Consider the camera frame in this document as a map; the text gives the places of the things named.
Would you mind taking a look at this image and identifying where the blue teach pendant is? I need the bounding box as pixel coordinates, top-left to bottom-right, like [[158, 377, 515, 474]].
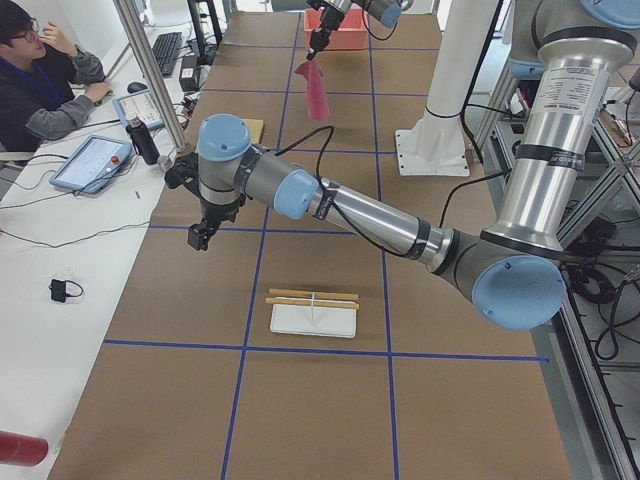
[[112, 89, 164, 131], [49, 135, 133, 194]]

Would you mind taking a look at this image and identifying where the black keyboard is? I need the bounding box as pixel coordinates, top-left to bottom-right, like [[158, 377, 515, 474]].
[[152, 32, 182, 77]]

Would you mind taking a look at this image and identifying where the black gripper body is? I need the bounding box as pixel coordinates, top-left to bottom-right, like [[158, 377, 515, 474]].
[[306, 0, 350, 50], [199, 197, 245, 235]]

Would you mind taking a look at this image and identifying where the black computer mouse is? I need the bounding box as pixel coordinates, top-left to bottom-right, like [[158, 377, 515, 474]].
[[127, 82, 148, 94]]

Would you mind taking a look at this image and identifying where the wooden stick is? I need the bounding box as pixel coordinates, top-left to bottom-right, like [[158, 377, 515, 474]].
[[265, 297, 360, 310], [268, 288, 359, 301]]

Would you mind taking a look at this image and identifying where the black water bottle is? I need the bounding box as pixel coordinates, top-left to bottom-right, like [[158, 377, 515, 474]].
[[125, 116, 160, 165]]

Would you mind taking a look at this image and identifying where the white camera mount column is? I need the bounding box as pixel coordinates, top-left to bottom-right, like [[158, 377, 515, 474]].
[[395, 0, 502, 177]]

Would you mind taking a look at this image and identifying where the bamboo cutting board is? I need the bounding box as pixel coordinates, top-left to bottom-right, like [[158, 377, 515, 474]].
[[242, 118, 265, 143]]

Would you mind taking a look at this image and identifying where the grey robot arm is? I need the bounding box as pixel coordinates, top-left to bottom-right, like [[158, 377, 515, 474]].
[[306, 0, 414, 61], [196, 1, 639, 329]]

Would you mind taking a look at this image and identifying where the seated person in grey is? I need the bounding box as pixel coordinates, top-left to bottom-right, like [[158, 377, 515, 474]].
[[1, 1, 111, 152]]

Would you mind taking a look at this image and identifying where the small black clip device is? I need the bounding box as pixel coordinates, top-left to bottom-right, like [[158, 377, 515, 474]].
[[49, 279, 84, 303]]

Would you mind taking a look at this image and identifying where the far blue teach pendant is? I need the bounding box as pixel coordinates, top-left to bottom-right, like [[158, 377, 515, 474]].
[[112, 89, 164, 131]]

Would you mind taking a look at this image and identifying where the near blue teach pendant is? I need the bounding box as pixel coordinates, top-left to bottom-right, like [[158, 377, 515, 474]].
[[49, 135, 133, 194]]

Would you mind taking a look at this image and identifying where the upper wooden stick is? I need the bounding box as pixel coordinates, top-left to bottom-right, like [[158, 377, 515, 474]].
[[268, 288, 359, 301]]

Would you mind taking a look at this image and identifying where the red cylinder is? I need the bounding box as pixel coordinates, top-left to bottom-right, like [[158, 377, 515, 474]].
[[0, 431, 49, 467]]

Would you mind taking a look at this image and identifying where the white rectangular tray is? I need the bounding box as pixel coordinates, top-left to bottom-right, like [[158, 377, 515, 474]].
[[270, 305, 357, 339]]

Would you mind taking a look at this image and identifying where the black power adapter box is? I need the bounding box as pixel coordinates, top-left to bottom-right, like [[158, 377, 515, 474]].
[[179, 55, 201, 92]]

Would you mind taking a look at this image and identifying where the pink wiping cloth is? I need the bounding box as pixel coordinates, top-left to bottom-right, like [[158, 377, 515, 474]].
[[295, 60, 331, 121]]

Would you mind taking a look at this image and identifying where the pink plastic bin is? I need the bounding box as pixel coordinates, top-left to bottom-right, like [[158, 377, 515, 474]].
[[303, 8, 368, 51]]

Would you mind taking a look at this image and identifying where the aluminium frame post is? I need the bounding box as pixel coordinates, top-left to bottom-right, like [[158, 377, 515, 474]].
[[113, 0, 187, 153]]

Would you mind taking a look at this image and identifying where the lower wooden stick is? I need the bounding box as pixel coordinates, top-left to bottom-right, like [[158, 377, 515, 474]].
[[265, 297, 360, 310]]

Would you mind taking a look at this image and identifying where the small silver cylinder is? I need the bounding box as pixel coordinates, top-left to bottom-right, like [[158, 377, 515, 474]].
[[157, 155, 172, 173]]

